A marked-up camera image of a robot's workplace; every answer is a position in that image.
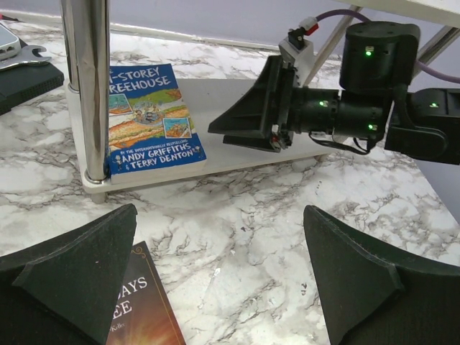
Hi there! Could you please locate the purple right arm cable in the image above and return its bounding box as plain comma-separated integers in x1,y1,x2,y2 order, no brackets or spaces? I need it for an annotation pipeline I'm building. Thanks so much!
316,9,460,86

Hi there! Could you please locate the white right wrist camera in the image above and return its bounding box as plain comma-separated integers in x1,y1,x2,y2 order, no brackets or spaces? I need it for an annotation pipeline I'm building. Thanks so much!
278,17,318,87

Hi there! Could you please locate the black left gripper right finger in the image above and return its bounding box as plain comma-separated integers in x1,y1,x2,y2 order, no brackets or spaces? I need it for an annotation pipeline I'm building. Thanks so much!
303,206,459,344

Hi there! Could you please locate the black foam block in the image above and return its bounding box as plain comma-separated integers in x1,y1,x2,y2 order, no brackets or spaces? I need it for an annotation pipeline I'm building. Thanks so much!
1,39,64,115

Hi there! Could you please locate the dark three days book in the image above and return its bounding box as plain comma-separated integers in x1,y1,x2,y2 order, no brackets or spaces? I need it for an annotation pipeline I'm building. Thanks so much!
106,241,185,345

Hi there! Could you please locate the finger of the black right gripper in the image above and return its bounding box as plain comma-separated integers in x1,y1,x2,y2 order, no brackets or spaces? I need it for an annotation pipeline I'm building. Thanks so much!
208,55,288,152

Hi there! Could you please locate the white two-tier shelf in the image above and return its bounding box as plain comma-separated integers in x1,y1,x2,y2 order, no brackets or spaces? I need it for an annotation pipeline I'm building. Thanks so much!
59,0,460,204

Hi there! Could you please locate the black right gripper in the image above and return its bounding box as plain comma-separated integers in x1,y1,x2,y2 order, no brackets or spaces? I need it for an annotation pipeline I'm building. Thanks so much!
276,22,420,155

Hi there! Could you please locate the silver metal wrench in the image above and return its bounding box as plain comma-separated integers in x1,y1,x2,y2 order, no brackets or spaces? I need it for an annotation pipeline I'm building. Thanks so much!
1,45,52,71

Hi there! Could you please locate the grey white device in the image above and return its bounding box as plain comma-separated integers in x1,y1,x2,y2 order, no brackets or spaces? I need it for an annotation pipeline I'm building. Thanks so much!
0,24,22,60

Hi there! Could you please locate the blue 91-storey treehouse book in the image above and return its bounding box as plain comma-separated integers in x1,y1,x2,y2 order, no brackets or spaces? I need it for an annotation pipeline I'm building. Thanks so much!
108,64,207,184

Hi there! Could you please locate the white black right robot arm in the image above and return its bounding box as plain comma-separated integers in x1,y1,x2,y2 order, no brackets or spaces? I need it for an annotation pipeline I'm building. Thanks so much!
208,22,459,165

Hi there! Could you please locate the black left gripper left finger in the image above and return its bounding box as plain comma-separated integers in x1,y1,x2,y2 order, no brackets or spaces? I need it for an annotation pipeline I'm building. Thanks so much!
1,204,137,344

